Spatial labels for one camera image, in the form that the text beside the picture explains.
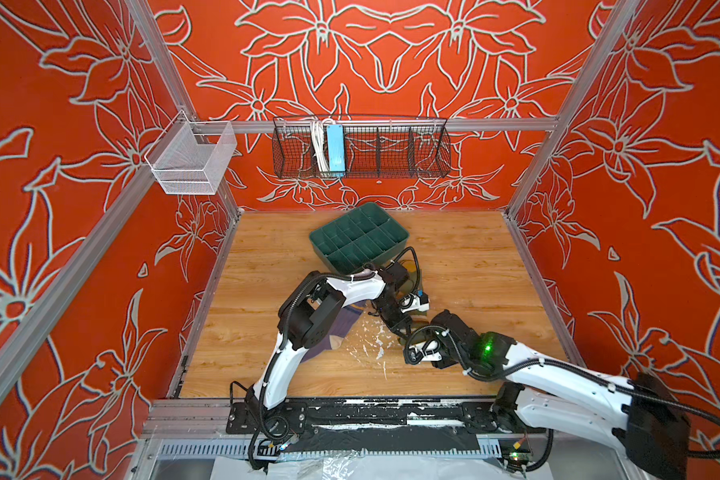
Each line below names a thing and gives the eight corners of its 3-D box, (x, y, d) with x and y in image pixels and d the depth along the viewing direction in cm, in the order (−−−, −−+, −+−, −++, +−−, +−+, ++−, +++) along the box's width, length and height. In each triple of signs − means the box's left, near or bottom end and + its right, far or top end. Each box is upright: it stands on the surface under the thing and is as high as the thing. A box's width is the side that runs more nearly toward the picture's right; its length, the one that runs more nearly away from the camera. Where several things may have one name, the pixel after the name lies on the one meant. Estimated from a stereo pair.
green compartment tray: (346, 291, 98) (345, 280, 92) (309, 244, 111) (306, 232, 106) (411, 250, 109) (414, 237, 103) (370, 212, 122) (370, 199, 117)
